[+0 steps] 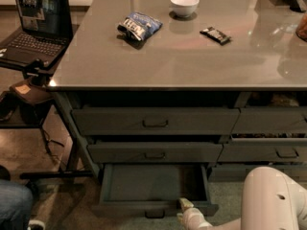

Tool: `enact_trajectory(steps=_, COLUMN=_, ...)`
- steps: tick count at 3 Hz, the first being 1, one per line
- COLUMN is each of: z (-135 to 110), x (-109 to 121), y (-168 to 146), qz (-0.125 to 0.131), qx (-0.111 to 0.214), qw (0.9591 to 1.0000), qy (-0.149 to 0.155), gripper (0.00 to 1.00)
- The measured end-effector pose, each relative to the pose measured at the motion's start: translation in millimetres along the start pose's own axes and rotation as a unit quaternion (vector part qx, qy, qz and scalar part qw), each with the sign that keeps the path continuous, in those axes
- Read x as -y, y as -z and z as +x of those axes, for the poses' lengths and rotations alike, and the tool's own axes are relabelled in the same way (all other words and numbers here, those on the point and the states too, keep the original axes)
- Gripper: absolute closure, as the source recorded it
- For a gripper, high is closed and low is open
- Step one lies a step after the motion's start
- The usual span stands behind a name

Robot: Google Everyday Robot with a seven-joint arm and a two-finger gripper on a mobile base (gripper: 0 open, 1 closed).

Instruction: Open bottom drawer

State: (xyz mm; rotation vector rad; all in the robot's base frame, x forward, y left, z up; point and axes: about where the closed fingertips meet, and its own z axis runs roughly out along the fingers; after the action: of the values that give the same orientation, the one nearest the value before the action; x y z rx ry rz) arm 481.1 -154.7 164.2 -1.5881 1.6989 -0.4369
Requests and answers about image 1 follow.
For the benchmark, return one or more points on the white bowl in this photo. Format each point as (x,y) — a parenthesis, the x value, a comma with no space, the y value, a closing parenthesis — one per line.
(184,8)

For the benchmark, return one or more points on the black laptop stand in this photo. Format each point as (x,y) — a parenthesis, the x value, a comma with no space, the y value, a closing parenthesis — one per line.
(17,114)

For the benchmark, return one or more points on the grey drawer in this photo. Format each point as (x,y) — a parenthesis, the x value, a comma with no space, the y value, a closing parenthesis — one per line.
(154,120)
(264,150)
(154,152)
(271,120)
(238,172)
(152,191)

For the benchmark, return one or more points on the white shoe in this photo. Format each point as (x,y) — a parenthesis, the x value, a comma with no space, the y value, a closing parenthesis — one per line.
(35,224)

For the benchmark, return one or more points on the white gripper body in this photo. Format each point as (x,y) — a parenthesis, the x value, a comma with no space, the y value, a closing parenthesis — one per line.
(196,218)

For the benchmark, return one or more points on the black laptop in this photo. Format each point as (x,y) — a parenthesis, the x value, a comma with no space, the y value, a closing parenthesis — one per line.
(46,31)

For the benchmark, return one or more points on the brown object at right edge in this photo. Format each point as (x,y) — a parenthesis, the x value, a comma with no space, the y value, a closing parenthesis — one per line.
(301,30)

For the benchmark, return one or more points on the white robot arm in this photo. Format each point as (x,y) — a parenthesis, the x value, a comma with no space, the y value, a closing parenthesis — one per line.
(271,200)

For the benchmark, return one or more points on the grey cabinet frame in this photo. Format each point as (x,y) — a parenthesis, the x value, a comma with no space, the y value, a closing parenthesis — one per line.
(68,101)

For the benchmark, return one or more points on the person leg in jeans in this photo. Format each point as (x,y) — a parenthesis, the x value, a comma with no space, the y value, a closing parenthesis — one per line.
(16,203)

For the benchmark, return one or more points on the black candy bar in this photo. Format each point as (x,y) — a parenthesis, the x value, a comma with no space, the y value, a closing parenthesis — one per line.
(216,35)

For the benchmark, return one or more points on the black pouch with note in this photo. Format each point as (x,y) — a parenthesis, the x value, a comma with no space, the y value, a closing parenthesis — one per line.
(31,94)

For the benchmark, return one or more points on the blue chip bag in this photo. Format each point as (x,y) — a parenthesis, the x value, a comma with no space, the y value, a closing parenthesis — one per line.
(139,26)

